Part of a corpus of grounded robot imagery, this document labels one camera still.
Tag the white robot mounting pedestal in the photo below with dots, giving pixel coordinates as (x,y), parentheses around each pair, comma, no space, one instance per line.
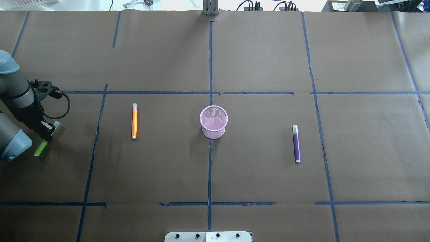
(209,236)

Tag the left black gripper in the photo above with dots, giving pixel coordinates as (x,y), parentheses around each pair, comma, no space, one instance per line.
(29,116)

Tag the purple highlighter pen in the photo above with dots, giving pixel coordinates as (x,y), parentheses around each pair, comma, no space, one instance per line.
(296,144)

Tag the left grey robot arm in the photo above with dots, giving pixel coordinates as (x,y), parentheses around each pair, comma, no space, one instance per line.
(23,99)

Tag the orange highlighter pen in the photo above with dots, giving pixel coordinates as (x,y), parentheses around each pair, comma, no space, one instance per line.
(134,131)

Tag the aluminium frame post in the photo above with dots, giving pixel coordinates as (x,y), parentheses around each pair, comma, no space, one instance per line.
(210,8)

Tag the metal cylinder can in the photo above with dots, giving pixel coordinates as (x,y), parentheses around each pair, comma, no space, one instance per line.
(352,5)

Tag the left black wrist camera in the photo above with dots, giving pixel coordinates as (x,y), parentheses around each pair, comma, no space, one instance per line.
(42,89)

